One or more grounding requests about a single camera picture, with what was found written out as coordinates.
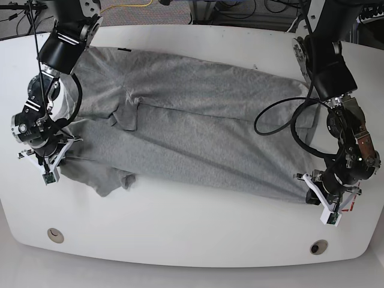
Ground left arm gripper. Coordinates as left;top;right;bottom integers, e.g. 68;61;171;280
293;171;361;214

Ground yellow cable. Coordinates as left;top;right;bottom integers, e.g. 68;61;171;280
100;0;154;14

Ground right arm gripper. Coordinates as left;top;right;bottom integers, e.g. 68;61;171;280
17;136;82;176

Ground right table cable grommet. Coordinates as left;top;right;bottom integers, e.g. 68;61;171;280
310;239;328;256

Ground white power strip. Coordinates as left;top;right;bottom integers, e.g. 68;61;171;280
358;6;383;23

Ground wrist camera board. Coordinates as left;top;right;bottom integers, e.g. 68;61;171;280
42;170;59;185
320;209;342;227

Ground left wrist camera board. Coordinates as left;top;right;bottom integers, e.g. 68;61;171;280
320;209;342;227

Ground aluminium frame rail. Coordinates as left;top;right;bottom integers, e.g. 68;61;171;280
188;1;217;25

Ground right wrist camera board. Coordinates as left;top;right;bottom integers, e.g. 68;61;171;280
42;170;59;185

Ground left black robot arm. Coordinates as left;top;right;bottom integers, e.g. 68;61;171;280
268;1;381;225

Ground left table cable grommet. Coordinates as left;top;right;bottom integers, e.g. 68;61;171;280
47;228;64;244

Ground black tripod stand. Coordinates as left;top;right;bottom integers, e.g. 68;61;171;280
1;1;53;39

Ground grey HUGO T-shirt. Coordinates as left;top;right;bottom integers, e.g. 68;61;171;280
61;47;313;203

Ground red tape rectangle marking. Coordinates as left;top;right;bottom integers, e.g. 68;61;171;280
338;193;359;213

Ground table cable grommet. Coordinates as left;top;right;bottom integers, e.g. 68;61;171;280
47;228;64;244
310;239;328;256

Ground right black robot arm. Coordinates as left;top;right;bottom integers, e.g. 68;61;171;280
10;1;103;184

